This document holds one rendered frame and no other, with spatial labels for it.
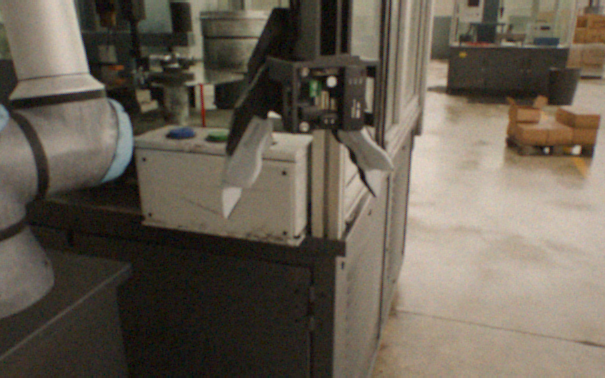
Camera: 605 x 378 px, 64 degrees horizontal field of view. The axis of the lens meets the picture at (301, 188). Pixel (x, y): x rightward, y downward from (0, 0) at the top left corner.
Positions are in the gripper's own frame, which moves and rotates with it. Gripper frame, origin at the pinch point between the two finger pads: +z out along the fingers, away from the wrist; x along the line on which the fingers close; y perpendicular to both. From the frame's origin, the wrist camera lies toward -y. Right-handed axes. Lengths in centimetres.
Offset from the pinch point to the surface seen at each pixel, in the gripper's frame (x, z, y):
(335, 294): 15.9, 27.5, -25.1
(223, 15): 24, -18, -138
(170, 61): -2, -8, -78
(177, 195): -7.6, 10.2, -36.1
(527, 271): 151, 91, -105
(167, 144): -8.4, 1.8, -36.4
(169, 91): -3, -1, -77
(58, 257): -25.7, 16.3, -32.4
